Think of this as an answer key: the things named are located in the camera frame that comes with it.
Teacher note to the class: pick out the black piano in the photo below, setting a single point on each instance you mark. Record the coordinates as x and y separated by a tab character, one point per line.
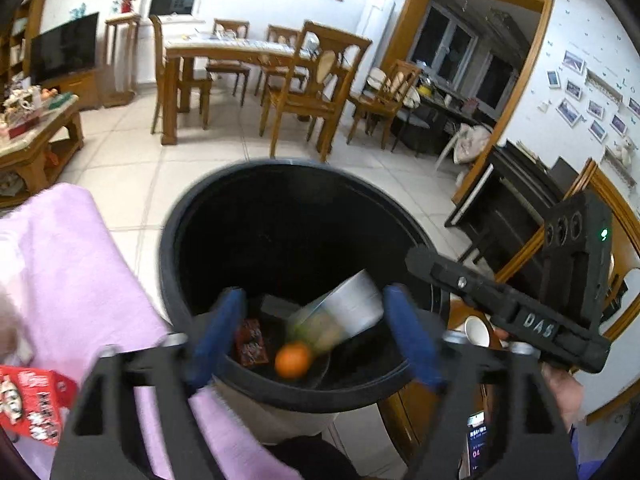
510	195

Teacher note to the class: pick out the pile of table clutter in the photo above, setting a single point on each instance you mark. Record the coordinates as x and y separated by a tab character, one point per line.
20	105

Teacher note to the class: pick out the wooden bookshelf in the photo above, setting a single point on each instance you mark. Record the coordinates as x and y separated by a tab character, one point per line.
22	35

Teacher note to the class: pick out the back room window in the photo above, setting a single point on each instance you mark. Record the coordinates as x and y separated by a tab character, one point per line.
450	45

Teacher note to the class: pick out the group of wall photo frames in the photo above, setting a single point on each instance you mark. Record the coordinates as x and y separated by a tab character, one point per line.
572	62

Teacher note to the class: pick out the white teddy bear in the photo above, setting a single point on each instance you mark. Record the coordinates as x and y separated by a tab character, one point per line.
625	149

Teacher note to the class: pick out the wooden coffee table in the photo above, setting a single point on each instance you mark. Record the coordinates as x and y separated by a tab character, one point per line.
40	142

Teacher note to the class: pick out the orange tangerine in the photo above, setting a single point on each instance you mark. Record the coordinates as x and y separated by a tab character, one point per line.
294	360

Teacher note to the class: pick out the pink blanket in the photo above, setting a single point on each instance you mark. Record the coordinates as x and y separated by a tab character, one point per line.
75	285

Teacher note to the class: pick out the black trash bin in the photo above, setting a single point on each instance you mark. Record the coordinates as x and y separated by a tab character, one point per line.
280	220

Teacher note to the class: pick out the wooden side table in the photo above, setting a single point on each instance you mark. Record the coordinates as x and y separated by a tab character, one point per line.
415	420

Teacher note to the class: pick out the red printed snack box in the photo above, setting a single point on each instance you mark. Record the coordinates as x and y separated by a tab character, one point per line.
30	400

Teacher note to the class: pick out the tall wooden stand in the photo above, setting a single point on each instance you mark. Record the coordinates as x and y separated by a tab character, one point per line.
122	22

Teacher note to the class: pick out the wooden television cabinet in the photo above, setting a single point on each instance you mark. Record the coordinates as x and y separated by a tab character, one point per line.
75	89

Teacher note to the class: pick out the red snack packet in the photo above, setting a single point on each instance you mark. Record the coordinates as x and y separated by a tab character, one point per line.
250	345

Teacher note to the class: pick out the white cup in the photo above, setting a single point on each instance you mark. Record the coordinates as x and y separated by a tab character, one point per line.
475	332

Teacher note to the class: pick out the white cushioned chair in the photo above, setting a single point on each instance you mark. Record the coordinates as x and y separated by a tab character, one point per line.
467	142

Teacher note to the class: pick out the dark glass table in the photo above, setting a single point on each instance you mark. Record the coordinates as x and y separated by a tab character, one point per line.
445	110

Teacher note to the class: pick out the black television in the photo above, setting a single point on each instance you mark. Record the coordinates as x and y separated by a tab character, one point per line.
65	47

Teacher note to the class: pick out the white standing air conditioner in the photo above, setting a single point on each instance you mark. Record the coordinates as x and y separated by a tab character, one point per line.
375	25

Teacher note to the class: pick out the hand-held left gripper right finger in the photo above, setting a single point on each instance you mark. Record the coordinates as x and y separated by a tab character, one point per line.
411	335

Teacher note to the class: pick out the wooden dining chair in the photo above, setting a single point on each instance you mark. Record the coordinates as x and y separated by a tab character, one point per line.
172	82
280	35
305	102
227	67
380	102

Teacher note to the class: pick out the black smartphone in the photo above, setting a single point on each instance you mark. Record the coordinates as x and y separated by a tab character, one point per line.
477	440

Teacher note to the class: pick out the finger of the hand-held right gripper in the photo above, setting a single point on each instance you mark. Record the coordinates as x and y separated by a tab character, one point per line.
450	275

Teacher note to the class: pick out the wooden dining table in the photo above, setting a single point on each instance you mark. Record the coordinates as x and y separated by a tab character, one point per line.
225	51

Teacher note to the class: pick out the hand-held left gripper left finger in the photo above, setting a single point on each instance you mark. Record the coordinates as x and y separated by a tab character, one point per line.
216	340

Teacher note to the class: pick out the person's right hand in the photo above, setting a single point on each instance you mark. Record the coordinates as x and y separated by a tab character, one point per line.
565	395

